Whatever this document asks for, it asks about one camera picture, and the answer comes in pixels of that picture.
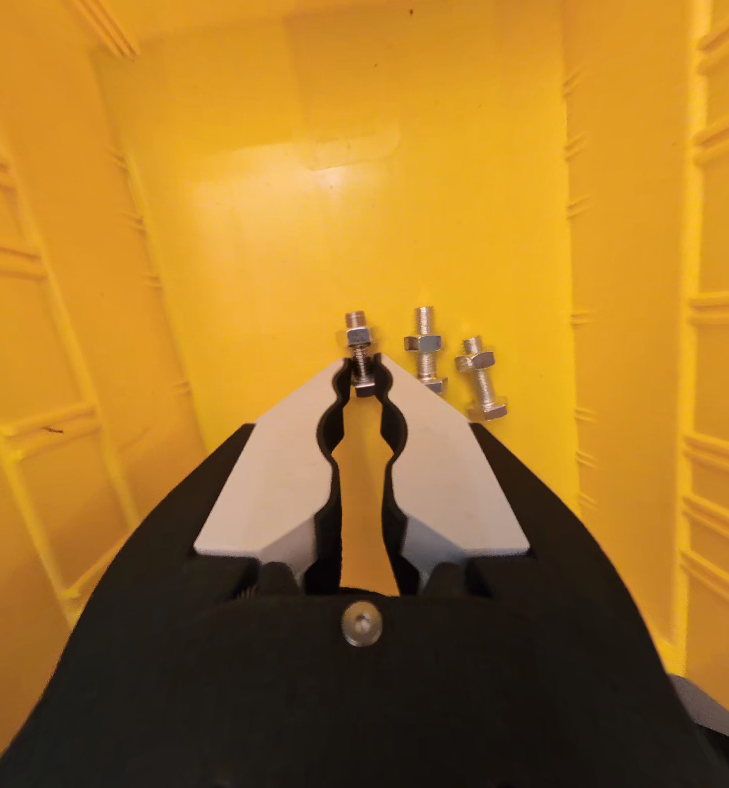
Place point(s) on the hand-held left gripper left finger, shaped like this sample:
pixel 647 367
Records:
pixel 266 480

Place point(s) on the yellow plastic bin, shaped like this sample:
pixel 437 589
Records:
pixel 352 215

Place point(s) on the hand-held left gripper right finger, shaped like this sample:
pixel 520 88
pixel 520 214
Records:
pixel 456 480

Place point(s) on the silver hex bolt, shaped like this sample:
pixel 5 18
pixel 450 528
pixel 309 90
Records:
pixel 426 366
pixel 486 391
pixel 359 364

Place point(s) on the silver hex nut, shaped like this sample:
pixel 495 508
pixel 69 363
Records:
pixel 474 361
pixel 357 337
pixel 424 343

